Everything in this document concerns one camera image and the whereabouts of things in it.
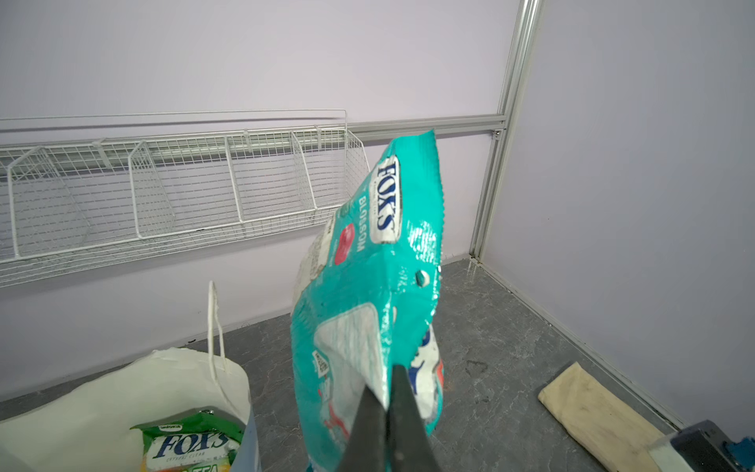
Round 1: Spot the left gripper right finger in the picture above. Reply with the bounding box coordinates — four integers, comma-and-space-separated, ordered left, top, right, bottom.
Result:
387, 365, 442, 472

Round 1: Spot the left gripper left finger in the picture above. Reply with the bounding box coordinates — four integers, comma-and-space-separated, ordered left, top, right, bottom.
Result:
336, 387, 387, 472

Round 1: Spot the teal candy bag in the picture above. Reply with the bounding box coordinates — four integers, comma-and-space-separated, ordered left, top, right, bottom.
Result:
291, 132, 444, 471

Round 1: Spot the yellow green spring tea bag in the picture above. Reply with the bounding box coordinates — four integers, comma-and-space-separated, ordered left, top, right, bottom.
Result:
133, 407, 245, 472

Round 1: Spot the white paper bag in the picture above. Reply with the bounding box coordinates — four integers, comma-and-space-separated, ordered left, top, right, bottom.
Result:
1, 286, 261, 471

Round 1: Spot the cream cloth glove right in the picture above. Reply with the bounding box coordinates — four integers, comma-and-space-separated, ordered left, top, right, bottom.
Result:
538, 362, 665, 471

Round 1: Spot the white wire shelf basket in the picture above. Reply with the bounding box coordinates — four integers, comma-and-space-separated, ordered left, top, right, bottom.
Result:
1, 108, 369, 287

